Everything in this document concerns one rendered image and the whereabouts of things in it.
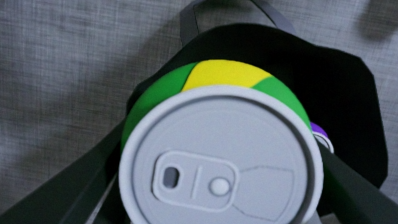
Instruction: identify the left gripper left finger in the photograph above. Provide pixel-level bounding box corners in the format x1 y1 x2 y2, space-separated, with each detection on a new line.
0 115 131 224

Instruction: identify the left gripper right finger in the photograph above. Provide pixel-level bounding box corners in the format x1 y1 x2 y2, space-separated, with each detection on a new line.
313 135 398 224

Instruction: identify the green and yellow drink can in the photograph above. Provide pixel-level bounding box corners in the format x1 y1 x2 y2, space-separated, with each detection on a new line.
119 60 322 224

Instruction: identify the purple drink can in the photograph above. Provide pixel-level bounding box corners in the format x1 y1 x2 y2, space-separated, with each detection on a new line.
309 121 333 153

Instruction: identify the black tote bag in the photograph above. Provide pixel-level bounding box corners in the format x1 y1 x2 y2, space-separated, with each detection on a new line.
125 0 389 190

